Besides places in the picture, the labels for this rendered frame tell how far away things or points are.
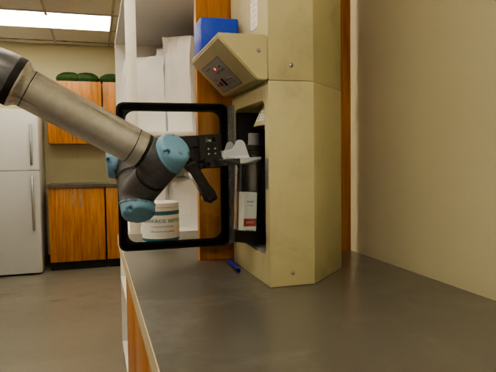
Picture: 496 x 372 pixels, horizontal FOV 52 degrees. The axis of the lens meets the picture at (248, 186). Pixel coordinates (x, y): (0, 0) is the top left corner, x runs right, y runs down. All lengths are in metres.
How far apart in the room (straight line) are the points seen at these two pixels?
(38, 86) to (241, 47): 0.43
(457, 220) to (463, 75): 0.33
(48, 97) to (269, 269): 0.59
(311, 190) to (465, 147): 0.36
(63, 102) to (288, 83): 0.49
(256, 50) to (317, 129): 0.23
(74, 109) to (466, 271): 0.92
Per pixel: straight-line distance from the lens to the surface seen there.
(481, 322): 1.03
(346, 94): 1.67
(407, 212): 1.46
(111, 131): 1.04
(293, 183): 1.18
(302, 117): 1.19
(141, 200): 1.12
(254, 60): 1.17
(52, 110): 1.03
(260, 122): 1.28
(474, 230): 1.26
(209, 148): 1.24
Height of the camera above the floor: 1.23
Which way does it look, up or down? 3 degrees down
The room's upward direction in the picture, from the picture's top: 1 degrees counter-clockwise
